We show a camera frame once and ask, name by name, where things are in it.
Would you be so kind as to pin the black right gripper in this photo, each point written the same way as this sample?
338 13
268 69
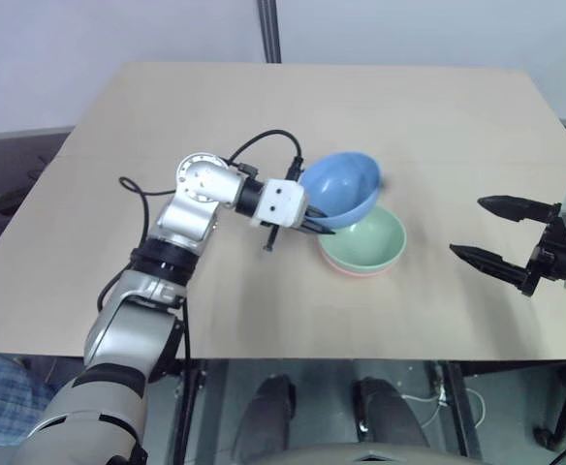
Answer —
554 257

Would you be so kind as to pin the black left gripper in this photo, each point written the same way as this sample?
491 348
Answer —
270 238

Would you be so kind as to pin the blue bowl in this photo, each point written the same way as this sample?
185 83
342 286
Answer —
346 186

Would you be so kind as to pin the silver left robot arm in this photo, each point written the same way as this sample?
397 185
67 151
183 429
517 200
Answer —
118 319

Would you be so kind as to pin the green bowl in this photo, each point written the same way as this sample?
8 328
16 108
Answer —
367 242

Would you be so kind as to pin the pink bowl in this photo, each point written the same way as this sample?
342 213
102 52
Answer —
360 273

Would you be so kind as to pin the black table leg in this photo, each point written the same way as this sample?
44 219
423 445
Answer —
191 412
460 412

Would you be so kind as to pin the dark rounded shape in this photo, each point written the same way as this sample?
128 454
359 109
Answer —
385 412
268 412

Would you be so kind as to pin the grey robot torso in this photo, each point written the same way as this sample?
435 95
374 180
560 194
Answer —
370 455

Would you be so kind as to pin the dark grey crate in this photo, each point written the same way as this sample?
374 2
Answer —
7 184

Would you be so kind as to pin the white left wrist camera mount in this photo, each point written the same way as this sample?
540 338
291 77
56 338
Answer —
281 201

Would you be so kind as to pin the dark metal wall post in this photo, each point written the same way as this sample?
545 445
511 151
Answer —
269 29

